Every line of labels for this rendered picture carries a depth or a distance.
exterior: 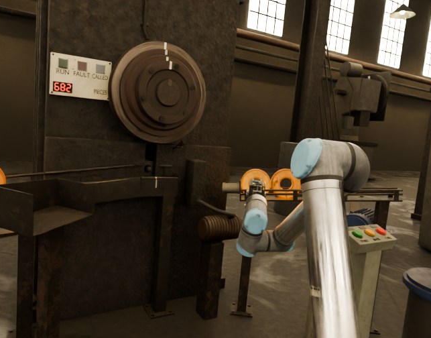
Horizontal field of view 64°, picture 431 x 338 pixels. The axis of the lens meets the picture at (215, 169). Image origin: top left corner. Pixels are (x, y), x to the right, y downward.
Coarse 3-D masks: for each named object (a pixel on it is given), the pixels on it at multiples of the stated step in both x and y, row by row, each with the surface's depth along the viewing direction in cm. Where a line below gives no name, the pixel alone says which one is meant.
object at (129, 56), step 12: (132, 48) 153; (144, 48) 156; (156, 48) 159; (168, 48) 161; (180, 48) 164; (120, 60) 152; (192, 60) 168; (120, 72) 152; (204, 84) 173; (204, 96) 174; (120, 108) 154; (120, 120) 156; (132, 132) 159; (144, 132) 162; (180, 132) 171
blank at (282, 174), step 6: (276, 174) 177; (282, 174) 177; (288, 174) 177; (276, 180) 178; (294, 180) 177; (276, 186) 178; (294, 186) 177; (300, 186) 177; (276, 192) 178; (282, 192) 178; (288, 192) 178; (282, 198) 178; (288, 198) 178
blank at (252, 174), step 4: (248, 172) 179; (252, 172) 178; (256, 172) 178; (260, 172) 178; (264, 172) 178; (244, 176) 179; (248, 176) 179; (252, 176) 179; (256, 176) 178; (260, 176) 178; (264, 176) 178; (268, 176) 178; (244, 180) 179; (248, 180) 179; (264, 180) 178; (268, 180) 178; (244, 184) 179; (248, 184) 179; (268, 184) 178; (244, 188) 180; (248, 188) 180; (268, 188) 179; (244, 192) 180
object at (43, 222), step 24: (0, 192) 114; (24, 192) 109; (48, 192) 136; (72, 192) 136; (0, 216) 115; (24, 216) 110; (48, 216) 127; (72, 216) 128; (48, 240) 124; (48, 264) 125; (48, 288) 126; (48, 312) 127; (48, 336) 129
